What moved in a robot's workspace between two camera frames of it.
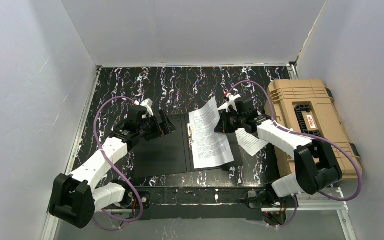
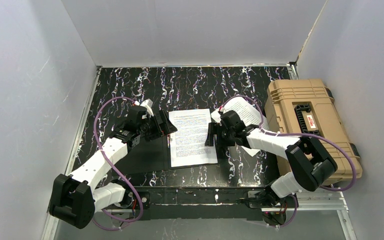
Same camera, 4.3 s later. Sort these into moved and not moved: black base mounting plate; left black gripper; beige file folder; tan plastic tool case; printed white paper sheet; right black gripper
Moved: printed white paper sheet; right black gripper; beige file folder
Not moved: tan plastic tool case; black base mounting plate; left black gripper
